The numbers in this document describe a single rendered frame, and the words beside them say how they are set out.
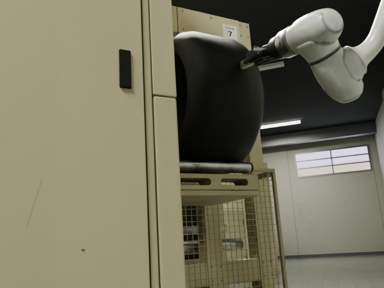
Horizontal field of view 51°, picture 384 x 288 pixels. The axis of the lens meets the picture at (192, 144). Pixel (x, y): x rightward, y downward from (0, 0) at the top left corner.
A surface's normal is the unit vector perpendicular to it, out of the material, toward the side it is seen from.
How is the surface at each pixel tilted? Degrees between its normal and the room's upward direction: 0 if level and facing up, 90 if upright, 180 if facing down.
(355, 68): 112
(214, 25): 90
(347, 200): 90
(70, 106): 90
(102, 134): 90
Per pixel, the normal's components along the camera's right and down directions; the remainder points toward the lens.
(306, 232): -0.33, -0.21
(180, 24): 0.45, -0.24
